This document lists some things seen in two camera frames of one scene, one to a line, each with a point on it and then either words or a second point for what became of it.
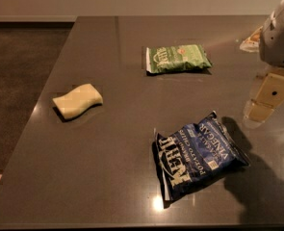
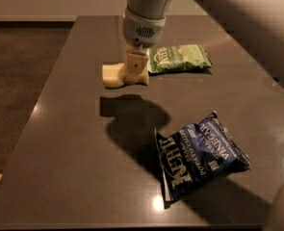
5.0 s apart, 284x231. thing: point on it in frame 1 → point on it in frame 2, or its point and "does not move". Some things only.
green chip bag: (176, 58) does not move
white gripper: (277, 42) → (142, 31)
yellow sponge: (78, 102) → (114, 75)
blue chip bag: (191, 157) does not move
